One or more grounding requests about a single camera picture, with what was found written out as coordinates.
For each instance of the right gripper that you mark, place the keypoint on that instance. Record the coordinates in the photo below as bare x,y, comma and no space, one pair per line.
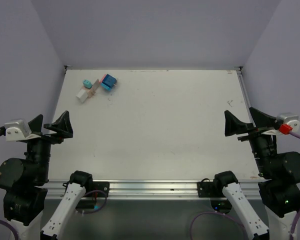
265,123

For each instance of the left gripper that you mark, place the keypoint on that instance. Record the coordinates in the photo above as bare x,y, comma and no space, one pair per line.
61,125

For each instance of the white charger plug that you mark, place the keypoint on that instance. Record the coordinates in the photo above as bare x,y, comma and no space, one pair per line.
82,95

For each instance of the beige cube socket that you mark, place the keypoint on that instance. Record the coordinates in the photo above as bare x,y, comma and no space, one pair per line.
94,86

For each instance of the teal USB charger plug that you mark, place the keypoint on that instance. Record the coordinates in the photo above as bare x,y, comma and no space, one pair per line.
87,84

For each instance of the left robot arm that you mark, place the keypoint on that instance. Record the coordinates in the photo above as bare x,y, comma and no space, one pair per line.
23,179

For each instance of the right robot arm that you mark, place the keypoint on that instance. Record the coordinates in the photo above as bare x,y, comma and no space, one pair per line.
281,171

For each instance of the blue pink cube socket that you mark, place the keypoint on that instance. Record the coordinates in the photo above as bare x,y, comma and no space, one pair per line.
108,82

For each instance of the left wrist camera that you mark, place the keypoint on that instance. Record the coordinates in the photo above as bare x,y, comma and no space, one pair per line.
16,130

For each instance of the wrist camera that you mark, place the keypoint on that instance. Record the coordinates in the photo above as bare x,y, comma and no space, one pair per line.
290,123
16,130

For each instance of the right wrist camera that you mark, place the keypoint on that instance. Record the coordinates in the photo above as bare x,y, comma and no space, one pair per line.
290,123

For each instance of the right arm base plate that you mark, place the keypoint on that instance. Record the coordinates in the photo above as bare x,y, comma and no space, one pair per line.
206,188

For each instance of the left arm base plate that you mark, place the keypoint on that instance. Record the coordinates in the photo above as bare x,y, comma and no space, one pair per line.
100,188

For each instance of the aluminium mounting rail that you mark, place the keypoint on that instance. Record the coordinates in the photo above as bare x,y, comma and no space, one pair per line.
152,189

